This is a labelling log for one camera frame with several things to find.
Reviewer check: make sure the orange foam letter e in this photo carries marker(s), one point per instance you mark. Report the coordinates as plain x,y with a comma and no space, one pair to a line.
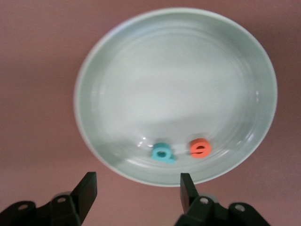
200,142

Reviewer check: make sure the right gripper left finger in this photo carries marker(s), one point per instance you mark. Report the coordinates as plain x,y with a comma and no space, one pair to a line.
84,195

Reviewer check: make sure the teal foam letter d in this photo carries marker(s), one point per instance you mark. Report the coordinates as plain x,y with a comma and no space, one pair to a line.
153,154

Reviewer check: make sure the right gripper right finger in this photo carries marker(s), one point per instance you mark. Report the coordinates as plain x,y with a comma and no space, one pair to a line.
188,200

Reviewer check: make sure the light green plate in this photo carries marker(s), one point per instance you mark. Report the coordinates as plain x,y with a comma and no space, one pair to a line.
176,82

